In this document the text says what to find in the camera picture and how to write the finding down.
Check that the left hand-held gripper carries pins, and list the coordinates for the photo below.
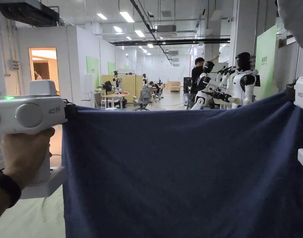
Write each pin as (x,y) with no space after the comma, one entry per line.
(29,114)

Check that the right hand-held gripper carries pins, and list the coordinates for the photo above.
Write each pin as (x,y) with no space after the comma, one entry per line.
(302,96)

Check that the dark blue garment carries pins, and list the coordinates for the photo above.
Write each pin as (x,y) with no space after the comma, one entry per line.
(181,168)

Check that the person's left forearm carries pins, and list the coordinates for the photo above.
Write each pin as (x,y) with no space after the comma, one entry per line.
(2,193)

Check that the person's left hand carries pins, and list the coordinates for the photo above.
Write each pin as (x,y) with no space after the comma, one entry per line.
(22,156)

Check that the white humanoid robot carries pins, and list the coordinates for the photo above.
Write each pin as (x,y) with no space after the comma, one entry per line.
(225,77)
(117,82)
(244,81)
(203,84)

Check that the bed with pale green sheet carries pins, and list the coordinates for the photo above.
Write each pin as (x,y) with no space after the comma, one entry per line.
(24,218)

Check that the wooden crate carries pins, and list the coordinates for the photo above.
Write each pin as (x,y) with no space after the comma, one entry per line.
(173,86)

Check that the grey wall switch box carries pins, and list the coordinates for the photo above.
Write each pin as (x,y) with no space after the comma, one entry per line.
(14,65)

